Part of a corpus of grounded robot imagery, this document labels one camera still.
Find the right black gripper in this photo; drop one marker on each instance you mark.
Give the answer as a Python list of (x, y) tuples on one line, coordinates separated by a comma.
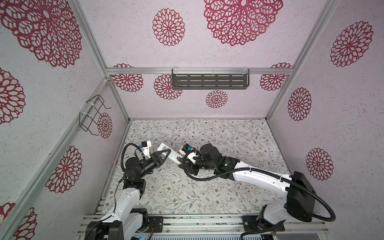
[(192, 167)]

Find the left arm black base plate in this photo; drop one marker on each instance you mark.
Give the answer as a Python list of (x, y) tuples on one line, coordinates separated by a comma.
[(152, 224)]

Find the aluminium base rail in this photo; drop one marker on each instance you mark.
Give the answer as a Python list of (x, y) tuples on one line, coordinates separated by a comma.
[(228, 224)]

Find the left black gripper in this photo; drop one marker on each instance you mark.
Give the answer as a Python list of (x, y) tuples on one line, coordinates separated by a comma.
[(158, 159)]

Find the white remote control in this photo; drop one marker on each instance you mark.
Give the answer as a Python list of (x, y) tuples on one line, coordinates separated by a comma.
[(174, 156)]

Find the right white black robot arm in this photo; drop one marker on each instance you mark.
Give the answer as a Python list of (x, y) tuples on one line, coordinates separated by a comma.
[(295, 191)]

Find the grey slotted wall shelf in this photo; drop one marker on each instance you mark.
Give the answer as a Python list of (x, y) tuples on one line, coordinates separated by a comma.
[(213, 81)]

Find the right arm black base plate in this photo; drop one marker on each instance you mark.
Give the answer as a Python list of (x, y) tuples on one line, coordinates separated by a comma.
[(253, 223)]

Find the black wire wall basket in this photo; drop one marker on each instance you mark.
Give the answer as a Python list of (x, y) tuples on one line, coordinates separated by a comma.
[(96, 121)]

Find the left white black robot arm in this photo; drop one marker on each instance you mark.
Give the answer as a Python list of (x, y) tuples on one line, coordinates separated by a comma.
[(125, 220)]

